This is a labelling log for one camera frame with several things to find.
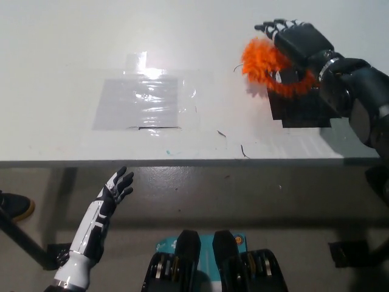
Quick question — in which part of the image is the orange microfibre extendable duster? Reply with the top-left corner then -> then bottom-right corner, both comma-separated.
240,36 -> 322,99

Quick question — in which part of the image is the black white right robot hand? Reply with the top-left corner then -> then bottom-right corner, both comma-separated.
254,18 -> 335,85

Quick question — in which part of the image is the black tape square patch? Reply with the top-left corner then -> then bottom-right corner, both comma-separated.
267,88 -> 343,128

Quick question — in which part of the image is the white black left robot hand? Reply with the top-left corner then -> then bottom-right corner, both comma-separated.
69,165 -> 135,265

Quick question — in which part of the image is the black rounded object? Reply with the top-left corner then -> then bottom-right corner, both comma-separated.
364,165 -> 389,210

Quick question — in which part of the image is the black metal table leg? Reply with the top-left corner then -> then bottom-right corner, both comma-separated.
0,208 -> 58,271

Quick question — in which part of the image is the clear adhesive film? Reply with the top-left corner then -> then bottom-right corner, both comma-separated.
91,52 -> 213,139

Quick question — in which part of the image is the black shoe tan sole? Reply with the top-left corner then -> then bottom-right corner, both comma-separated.
0,190 -> 36,222

